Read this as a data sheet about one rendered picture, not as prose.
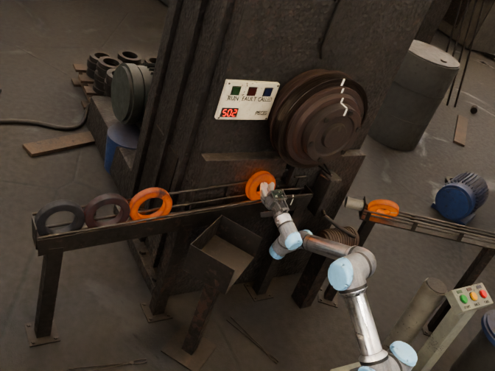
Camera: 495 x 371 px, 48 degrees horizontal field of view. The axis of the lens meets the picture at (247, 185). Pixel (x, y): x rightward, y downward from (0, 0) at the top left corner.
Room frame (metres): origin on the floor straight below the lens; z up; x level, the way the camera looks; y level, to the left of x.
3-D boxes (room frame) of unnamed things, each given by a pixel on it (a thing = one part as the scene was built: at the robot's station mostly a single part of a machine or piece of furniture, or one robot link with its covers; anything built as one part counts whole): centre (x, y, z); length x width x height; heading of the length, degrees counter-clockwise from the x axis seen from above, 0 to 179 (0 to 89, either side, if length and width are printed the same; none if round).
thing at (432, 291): (2.25, -1.07, 0.26); 0.12 x 0.12 x 0.52
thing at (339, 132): (2.21, -0.27, 1.11); 0.28 x 0.06 x 0.28; 130
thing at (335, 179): (2.44, -0.38, 0.68); 0.11 x 0.08 x 0.24; 40
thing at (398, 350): (1.65, -0.83, 0.53); 0.13 x 0.12 x 0.14; 140
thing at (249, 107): (2.15, 0.13, 1.15); 0.26 x 0.02 x 0.18; 130
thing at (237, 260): (1.75, 0.00, 0.36); 0.26 x 0.20 x 0.72; 165
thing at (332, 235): (2.39, -0.55, 0.27); 0.22 x 0.13 x 0.53; 130
